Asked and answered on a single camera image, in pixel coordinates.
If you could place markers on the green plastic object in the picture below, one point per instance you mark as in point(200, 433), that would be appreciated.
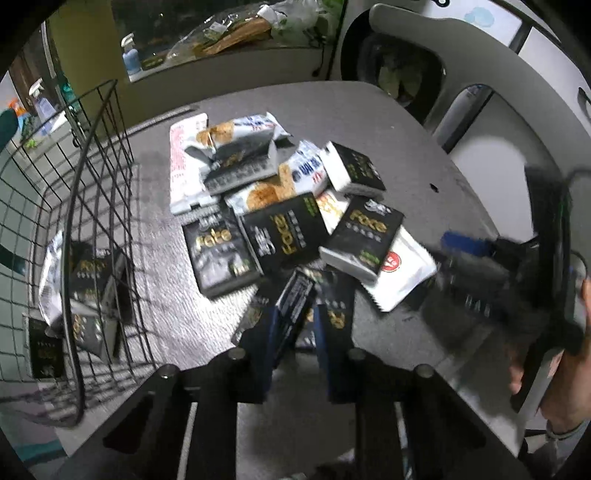
point(69, 94)

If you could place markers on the white pink-print packet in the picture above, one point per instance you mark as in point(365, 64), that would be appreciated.
point(182, 161)

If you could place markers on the pile of black packs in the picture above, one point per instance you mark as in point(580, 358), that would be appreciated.
point(281, 230)

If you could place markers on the teal plastic object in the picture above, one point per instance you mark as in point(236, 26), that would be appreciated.
point(7, 131)

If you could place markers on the clear plastic bag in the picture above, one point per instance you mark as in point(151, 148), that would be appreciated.
point(194, 41)

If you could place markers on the packets inside basket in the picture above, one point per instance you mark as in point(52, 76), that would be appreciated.
point(90, 272)

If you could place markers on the green white plastic bag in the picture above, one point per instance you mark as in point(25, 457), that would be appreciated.
point(300, 23)

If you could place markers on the white washing machine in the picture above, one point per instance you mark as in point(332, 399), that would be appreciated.
point(353, 27)

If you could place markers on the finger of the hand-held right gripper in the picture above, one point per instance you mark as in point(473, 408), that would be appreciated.
point(466, 244)
point(471, 274)

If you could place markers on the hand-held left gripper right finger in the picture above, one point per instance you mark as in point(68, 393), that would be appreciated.
point(323, 341)

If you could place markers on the orange-capped bottle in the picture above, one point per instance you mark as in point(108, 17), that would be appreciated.
point(18, 108)

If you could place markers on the white spray bottle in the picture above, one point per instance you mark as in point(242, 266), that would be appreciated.
point(40, 101)

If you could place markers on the black gold-print tissue pack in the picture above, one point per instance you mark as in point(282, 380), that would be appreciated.
point(87, 330)
point(295, 300)
point(44, 353)

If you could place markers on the blue spray bottle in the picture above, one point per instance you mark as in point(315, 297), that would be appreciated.
point(131, 57)

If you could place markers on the white red-logo snack packet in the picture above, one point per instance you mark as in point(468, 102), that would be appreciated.
point(406, 272)

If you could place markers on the white plastic chair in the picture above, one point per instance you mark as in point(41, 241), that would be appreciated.
point(485, 60)

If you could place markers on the person's right hand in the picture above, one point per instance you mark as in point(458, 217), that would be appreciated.
point(572, 392)

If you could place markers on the white orange-print snack packet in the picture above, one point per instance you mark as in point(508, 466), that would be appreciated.
point(332, 205)

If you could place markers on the grey counter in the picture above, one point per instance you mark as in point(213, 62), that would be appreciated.
point(231, 69)

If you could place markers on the brown paper bag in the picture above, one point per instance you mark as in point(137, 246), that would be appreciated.
point(240, 34)

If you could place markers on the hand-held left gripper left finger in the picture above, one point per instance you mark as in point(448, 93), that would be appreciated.
point(270, 332)

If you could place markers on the white silver packet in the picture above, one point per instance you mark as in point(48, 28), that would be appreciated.
point(51, 277)

